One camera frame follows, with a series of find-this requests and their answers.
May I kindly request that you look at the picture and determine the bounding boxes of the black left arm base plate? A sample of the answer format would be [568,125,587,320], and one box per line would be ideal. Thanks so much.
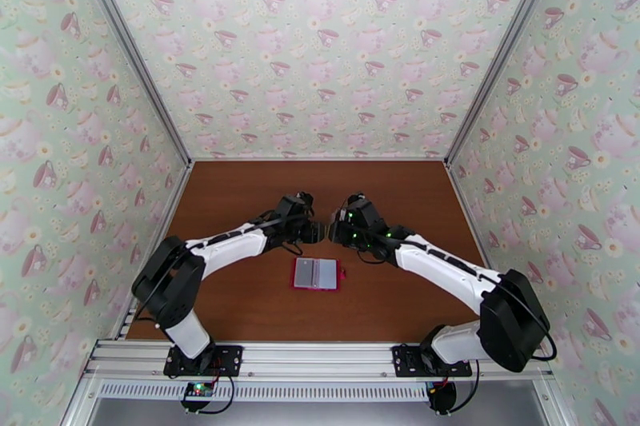
[163,344,243,376]

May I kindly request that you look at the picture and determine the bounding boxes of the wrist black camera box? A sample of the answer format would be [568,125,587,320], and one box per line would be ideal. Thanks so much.
[341,193,383,232]
[276,192,315,220]

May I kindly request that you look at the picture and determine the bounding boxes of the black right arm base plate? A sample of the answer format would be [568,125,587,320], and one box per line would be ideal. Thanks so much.
[391,344,473,378]

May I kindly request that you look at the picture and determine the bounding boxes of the black controller board mount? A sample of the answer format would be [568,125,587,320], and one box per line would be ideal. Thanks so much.
[181,380,217,413]
[427,381,457,415]

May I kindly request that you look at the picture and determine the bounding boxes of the short aluminium table rail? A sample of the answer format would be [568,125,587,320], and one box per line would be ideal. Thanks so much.
[192,155,447,163]

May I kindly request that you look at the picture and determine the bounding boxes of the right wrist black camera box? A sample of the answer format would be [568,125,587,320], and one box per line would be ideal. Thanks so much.
[341,193,383,232]

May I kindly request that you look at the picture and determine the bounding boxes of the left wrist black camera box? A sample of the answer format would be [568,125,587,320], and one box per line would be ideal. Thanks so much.
[276,192,315,220]

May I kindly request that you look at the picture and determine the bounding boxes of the red card holder wallet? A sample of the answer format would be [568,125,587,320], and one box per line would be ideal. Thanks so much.
[290,255,347,293]

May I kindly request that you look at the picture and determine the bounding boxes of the aluminium frame post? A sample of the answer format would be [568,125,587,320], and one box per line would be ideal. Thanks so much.
[443,0,574,169]
[66,0,194,167]

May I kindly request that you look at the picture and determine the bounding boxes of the aluminium table side rail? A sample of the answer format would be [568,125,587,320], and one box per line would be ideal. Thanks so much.
[115,163,195,340]
[446,163,496,273]

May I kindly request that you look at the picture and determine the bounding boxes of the perforated white cable tray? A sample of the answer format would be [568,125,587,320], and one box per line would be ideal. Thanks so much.
[94,381,431,402]

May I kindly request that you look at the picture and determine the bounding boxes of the wide aluminium mounting rail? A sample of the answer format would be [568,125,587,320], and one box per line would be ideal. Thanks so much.
[82,339,556,380]

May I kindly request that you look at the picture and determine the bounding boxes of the black power cable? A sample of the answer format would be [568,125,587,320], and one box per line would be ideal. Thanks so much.
[197,374,239,416]
[439,359,483,415]

